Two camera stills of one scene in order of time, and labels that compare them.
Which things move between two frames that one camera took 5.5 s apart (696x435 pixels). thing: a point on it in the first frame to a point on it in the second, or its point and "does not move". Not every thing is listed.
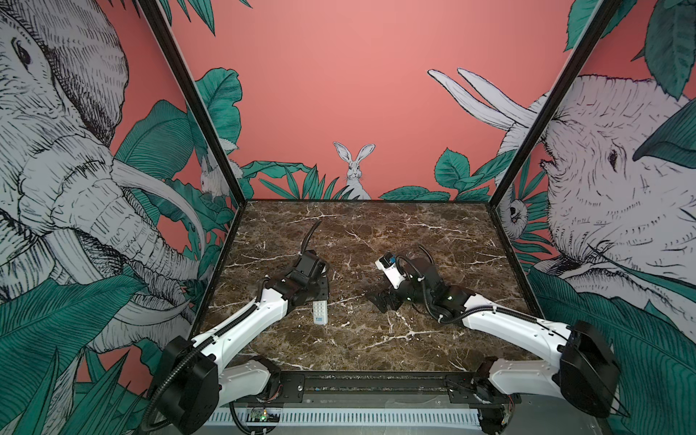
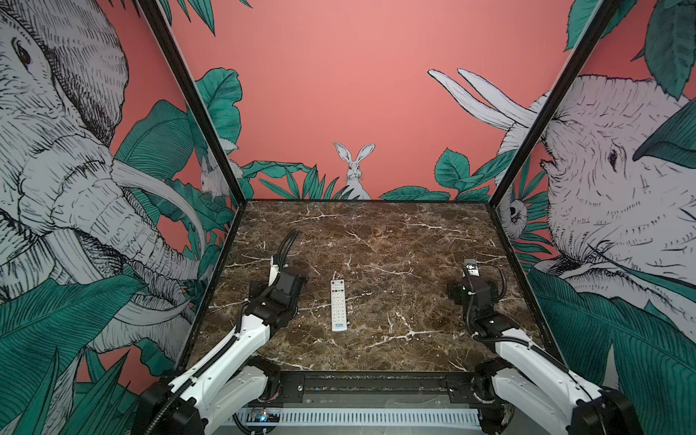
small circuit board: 263,414 does not move
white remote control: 320,312 to 338,304
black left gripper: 323,285 to 261,296
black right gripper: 382,294 to 456,290
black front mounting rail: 376,388 does not move
